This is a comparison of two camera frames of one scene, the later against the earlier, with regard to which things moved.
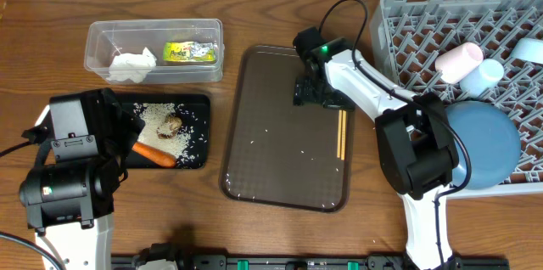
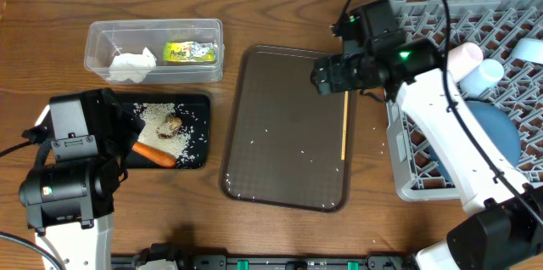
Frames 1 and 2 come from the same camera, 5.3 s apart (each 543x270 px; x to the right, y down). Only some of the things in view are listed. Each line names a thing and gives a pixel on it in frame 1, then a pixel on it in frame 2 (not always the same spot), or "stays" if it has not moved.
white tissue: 131,67 stays
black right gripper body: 321,94 to 344,75
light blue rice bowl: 529,48 stays
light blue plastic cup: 482,78 stays
